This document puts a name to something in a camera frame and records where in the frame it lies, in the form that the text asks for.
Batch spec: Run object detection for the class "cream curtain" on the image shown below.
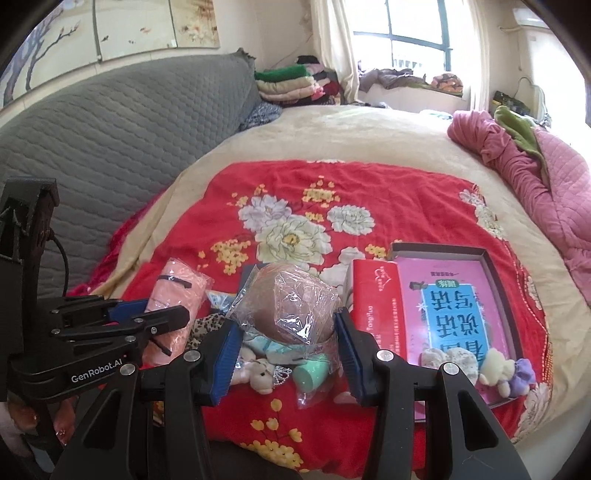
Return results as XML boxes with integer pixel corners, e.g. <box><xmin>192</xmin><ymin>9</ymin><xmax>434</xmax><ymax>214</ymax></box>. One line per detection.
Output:
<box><xmin>466</xmin><ymin>0</ymin><xmax>497</xmax><ymax>112</ymax></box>
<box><xmin>309</xmin><ymin>0</ymin><xmax>361</xmax><ymax>104</ymax></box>

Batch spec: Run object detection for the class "green plastic cup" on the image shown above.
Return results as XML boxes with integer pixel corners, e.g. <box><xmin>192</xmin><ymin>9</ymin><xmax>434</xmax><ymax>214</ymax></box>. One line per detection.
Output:
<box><xmin>293</xmin><ymin>353</ymin><xmax>331</xmax><ymax>393</ymax></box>

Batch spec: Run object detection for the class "grey quilted sofa cover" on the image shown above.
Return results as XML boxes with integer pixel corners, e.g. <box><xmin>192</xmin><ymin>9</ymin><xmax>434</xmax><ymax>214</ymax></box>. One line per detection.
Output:
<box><xmin>0</xmin><ymin>48</ymin><xmax>259</xmax><ymax>301</ymax></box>

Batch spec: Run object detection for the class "person's left hand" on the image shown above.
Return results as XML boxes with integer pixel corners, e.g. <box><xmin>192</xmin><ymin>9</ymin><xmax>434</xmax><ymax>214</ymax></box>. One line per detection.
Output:
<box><xmin>0</xmin><ymin>399</ymin><xmax>75</xmax><ymax>445</ymax></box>

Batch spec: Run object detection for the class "white air conditioner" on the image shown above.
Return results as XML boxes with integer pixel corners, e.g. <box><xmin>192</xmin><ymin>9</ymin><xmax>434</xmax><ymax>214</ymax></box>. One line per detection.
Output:
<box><xmin>512</xmin><ymin>7</ymin><xmax>555</xmax><ymax>31</ymax></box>

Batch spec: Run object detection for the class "leopard print cloth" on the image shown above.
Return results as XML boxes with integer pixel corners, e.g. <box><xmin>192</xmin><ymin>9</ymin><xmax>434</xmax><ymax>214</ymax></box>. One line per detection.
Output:
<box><xmin>185</xmin><ymin>314</ymin><xmax>232</xmax><ymax>356</ymax></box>

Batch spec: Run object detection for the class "red floral blanket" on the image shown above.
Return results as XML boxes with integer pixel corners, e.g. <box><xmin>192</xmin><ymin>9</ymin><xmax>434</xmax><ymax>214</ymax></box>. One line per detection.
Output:
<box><xmin>65</xmin><ymin>159</ymin><xmax>548</xmax><ymax>472</ymax></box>

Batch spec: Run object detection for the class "window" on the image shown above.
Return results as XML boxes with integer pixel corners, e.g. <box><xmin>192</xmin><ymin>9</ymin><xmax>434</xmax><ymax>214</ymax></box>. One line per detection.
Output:
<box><xmin>353</xmin><ymin>0</ymin><xmax>476</xmax><ymax>77</ymax></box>

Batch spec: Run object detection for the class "clear bag with brown item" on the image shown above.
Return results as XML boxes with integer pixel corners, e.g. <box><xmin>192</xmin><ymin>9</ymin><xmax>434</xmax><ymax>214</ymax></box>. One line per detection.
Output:
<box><xmin>226</xmin><ymin>262</ymin><xmax>345</xmax><ymax>347</ymax></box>

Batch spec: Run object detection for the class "pink cloth packet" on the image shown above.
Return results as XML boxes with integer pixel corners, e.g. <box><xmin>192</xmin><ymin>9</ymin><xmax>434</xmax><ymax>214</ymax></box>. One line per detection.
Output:
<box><xmin>141</xmin><ymin>257</ymin><xmax>211</xmax><ymax>370</ymax></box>

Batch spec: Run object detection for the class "dark cardboard box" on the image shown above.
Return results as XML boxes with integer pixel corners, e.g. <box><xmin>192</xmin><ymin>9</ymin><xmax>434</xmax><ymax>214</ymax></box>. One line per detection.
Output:
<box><xmin>387</xmin><ymin>242</ymin><xmax>527</xmax><ymax>407</ymax></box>

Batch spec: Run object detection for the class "red tissue box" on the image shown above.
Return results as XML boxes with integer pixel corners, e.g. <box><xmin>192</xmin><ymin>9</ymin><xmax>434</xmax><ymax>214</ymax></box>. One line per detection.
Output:
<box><xmin>345</xmin><ymin>258</ymin><xmax>409</xmax><ymax>370</ymax></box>

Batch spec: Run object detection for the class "white floral cloth pouch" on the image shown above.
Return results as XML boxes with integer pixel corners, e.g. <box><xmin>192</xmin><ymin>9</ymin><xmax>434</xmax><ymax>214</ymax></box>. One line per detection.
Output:
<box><xmin>418</xmin><ymin>346</ymin><xmax>483</xmax><ymax>384</ymax></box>

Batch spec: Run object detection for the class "floral cushion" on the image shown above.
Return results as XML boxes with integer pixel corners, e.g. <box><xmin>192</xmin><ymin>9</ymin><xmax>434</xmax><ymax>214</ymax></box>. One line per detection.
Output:
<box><xmin>431</xmin><ymin>71</ymin><xmax>464</xmax><ymax>94</ymax></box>

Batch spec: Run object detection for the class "blue patterned cloth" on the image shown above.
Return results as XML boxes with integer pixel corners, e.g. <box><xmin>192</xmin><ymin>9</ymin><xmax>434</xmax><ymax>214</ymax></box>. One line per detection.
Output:
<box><xmin>240</xmin><ymin>102</ymin><xmax>282</xmax><ymax>132</ymax></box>

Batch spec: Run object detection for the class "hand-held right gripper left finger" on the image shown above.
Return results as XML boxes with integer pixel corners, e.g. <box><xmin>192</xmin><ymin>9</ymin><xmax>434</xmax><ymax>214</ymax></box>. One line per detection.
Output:
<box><xmin>48</xmin><ymin>318</ymin><xmax>245</xmax><ymax>480</ymax></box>

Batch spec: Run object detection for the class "plush bear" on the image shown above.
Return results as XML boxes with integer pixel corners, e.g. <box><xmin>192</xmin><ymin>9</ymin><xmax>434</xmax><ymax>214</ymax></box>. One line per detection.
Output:
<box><xmin>478</xmin><ymin>348</ymin><xmax>536</xmax><ymax>398</ymax></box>
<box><xmin>231</xmin><ymin>357</ymin><xmax>278</xmax><ymax>395</ymax></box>

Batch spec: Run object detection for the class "pink quilt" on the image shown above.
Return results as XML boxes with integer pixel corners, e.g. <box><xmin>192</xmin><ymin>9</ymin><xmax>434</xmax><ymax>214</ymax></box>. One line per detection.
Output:
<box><xmin>447</xmin><ymin>110</ymin><xmax>591</xmax><ymax>308</ymax></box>

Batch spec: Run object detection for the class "beige bedsheet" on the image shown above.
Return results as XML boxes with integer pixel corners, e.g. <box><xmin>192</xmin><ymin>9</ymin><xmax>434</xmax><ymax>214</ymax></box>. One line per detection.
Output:
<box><xmin>81</xmin><ymin>104</ymin><xmax>591</xmax><ymax>444</ymax></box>

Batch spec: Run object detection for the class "stack of folded clothes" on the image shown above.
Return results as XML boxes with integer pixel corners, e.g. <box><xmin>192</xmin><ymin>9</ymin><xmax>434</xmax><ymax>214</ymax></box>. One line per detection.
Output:
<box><xmin>254</xmin><ymin>55</ymin><xmax>345</xmax><ymax>107</ymax></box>

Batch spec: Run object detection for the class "green blanket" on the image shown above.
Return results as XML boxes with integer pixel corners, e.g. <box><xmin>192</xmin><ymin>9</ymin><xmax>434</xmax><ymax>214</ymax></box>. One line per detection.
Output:
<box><xmin>493</xmin><ymin>105</ymin><xmax>543</xmax><ymax>160</ymax></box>

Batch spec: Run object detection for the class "black cable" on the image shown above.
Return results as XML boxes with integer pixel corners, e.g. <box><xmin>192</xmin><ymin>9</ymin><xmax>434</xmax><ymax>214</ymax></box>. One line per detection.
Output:
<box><xmin>44</xmin><ymin>233</ymin><xmax>70</xmax><ymax>298</ymax></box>

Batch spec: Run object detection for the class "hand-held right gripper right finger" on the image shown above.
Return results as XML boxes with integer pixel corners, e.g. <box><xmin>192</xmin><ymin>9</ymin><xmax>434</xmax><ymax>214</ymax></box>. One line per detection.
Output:
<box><xmin>335</xmin><ymin>305</ymin><xmax>532</xmax><ymax>480</ymax></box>

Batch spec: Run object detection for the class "floral wall painting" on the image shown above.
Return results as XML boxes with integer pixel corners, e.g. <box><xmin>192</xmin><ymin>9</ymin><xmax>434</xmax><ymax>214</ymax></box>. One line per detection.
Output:
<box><xmin>0</xmin><ymin>0</ymin><xmax>218</xmax><ymax>104</ymax></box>

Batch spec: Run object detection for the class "plush bear in purple dress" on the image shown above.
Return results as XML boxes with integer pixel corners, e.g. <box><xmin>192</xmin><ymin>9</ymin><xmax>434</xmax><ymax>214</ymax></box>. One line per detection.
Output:
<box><xmin>478</xmin><ymin>348</ymin><xmax>536</xmax><ymax>398</ymax></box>

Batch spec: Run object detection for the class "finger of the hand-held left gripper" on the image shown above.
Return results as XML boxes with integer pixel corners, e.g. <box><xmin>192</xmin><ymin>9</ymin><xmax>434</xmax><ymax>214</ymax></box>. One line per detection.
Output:
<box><xmin>51</xmin><ymin>305</ymin><xmax>191</xmax><ymax>357</ymax></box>
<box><xmin>46</xmin><ymin>296</ymin><xmax>149</xmax><ymax>325</ymax></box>

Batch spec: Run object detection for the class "pink and blue book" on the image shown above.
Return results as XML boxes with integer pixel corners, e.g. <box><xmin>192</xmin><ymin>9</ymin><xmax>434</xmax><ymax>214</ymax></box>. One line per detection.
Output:
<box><xmin>398</xmin><ymin>257</ymin><xmax>515</xmax><ymax>402</ymax></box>

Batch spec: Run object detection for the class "grey clothing pile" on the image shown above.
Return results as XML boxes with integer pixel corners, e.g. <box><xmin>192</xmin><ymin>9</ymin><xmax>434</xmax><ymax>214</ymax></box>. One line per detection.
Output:
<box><xmin>358</xmin><ymin>67</ymin><xmax>428</xmax><ymax>92</ymax></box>

